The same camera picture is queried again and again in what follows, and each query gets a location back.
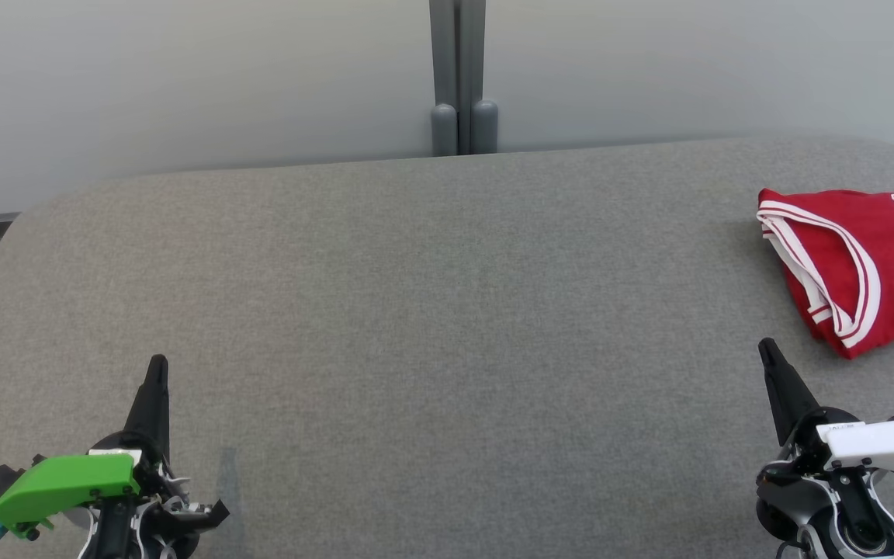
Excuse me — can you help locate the grey fabric sofa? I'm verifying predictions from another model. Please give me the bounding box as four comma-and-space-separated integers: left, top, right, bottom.
0, 136, 894, 559

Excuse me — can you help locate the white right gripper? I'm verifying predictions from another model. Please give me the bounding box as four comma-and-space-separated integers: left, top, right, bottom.
757, 338, 894, 473

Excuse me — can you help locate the grey partition post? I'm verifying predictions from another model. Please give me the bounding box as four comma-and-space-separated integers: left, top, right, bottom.
429, 0, 500, 157

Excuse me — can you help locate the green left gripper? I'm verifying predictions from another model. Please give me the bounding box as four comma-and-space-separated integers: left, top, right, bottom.
0, 355, 171, 540

